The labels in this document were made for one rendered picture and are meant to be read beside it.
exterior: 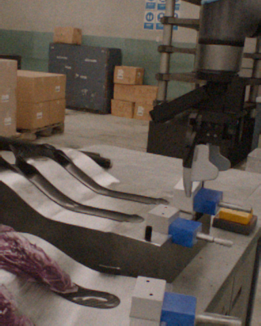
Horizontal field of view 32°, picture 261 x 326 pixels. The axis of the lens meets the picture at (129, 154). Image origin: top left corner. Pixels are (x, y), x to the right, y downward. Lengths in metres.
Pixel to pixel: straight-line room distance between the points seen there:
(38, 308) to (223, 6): 0.50
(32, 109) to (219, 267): 4.67
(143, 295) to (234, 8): 0.44
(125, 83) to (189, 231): 7.11
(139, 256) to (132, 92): 6.92
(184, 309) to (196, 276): 0.23
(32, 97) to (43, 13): 3.94
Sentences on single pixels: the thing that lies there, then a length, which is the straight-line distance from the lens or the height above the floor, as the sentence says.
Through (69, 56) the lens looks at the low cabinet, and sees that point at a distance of 8.05.
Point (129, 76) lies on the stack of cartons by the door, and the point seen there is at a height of 0.69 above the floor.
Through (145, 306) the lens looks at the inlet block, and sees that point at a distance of 0.56.
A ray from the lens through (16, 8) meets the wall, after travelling 9.51.
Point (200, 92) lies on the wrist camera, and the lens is 0.76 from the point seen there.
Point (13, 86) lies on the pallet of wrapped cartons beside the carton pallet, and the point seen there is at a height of 0.66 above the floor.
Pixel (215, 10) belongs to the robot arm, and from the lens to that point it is 0.75.
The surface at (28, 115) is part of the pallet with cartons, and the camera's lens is 5.39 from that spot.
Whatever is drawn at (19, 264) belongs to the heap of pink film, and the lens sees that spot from 0.59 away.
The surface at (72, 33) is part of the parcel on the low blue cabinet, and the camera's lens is 8.06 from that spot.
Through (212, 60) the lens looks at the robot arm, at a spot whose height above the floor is 1.15.
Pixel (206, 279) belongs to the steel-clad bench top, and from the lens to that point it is 0.80.
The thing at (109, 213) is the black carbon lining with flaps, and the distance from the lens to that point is 0.79.
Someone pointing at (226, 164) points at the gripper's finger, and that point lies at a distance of 0.83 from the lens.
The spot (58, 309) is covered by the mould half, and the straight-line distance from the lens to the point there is 0.57.
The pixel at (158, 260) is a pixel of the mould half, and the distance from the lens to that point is 0.68.
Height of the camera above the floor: 1.17
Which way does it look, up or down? 13 degrees down
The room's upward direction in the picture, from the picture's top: 5 degrees clockwise
